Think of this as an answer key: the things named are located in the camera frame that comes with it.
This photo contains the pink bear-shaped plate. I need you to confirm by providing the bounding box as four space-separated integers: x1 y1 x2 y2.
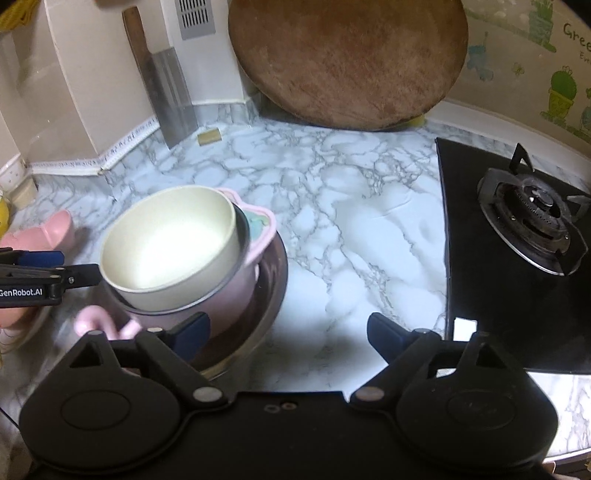
0 209 75 342

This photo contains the large steel basin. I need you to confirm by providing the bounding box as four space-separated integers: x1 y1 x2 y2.
190 233 288 381

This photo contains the pink cat-ear bowl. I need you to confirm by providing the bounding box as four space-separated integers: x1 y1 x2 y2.
106 188 276 338

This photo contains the cream ceramic bowl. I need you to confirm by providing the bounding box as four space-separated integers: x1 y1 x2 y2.
99 185 243 312

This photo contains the large white floral plate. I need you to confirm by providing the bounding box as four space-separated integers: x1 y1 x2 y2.
1 306 51 357

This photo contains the pink spoon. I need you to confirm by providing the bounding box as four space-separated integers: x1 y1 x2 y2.
73 305 142 340

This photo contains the yellow enamel bowl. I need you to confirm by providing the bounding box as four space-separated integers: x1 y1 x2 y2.
0 196 10 238

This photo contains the white dotted bowl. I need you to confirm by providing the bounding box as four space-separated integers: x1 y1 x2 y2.
0 154 29 194

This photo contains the black gas stove top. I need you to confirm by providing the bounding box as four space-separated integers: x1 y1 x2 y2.
436 138 590 375

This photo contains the left gas burner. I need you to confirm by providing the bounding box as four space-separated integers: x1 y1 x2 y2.
478 145 590 276

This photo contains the small tan block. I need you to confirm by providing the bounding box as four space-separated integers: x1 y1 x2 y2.
197 128 221 146

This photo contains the cleaver knife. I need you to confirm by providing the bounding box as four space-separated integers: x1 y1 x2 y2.
122 6 198 150

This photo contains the round wooden cutting board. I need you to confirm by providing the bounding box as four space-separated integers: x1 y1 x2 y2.
228 1 468 131

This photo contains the grey wall vent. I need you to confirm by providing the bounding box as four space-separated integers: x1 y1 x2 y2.
175 0 215 41

